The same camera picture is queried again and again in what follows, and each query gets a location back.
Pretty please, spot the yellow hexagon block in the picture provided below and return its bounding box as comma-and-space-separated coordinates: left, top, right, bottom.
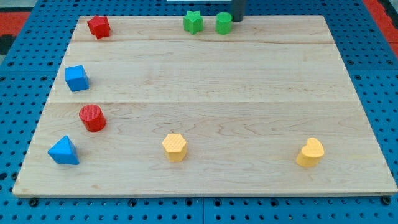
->
162, 133, 188, 162

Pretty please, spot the yellow heart block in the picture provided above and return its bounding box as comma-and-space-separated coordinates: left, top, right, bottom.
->
296, 137, 325, 167

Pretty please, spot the light wooden board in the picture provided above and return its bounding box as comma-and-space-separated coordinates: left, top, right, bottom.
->
12, 16, 397, 198

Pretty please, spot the green star block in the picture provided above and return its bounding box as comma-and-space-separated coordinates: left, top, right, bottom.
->
183, 11, 204, 35

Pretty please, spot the green cylinder block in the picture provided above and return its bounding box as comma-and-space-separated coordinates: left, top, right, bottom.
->
215, 12, 233, 35

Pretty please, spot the red cylinder block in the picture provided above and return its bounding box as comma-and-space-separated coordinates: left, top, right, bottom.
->
79, 104, 106, 132

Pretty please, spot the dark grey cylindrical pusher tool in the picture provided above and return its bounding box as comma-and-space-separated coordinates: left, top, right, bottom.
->
230, 0, 247, 22

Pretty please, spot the blue cube block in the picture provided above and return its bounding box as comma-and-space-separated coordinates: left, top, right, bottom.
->
65, 65, 90, 92

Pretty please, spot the red star block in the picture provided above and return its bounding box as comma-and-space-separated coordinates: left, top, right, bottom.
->
87, 16, 111, 39

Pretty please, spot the blue triangle block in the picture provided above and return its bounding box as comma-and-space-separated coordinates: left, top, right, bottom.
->
47, 136, 80, 165

